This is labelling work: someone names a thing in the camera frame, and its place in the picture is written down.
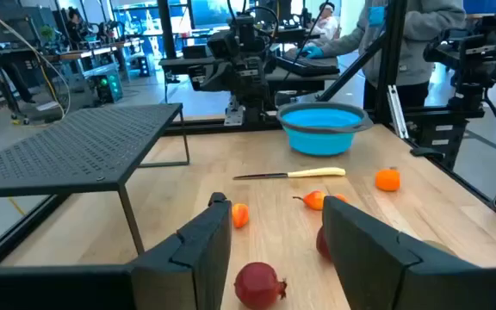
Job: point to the silver aluminium bracket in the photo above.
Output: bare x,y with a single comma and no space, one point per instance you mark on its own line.
396,112

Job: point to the blue collapsible bowl grey rim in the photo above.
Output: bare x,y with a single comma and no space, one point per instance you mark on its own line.
321,138

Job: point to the dark grey side desk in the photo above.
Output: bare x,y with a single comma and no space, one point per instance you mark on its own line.
175,62
287,82

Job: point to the dark red plum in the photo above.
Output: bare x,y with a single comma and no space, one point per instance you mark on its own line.
322,243

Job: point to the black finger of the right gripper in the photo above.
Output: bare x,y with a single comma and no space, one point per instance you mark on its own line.
215,79

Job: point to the person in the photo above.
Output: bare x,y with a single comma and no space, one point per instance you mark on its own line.
424,43
327,26

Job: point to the orange toy tangerine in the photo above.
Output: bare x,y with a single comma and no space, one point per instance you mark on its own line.
388,180

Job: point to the black perforated metal shelf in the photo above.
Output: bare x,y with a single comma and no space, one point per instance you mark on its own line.
80,146

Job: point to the black neighbouring station robot arm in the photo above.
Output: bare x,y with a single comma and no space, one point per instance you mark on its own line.
472,56

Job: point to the computer case with green light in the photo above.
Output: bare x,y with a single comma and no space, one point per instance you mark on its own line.
108,86

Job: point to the small orange toy peach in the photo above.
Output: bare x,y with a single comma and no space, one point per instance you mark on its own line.
240,215

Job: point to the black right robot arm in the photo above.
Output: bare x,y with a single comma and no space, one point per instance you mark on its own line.
254,105

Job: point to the person's hand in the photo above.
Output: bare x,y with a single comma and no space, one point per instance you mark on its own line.
312,52

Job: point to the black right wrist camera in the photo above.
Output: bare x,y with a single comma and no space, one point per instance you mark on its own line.
222,43

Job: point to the black keyboard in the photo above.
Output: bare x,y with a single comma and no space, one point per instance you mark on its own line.
308,66

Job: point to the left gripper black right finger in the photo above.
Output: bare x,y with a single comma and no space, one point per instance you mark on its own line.
368,258

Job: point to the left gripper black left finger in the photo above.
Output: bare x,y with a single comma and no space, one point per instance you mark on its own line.
200,258

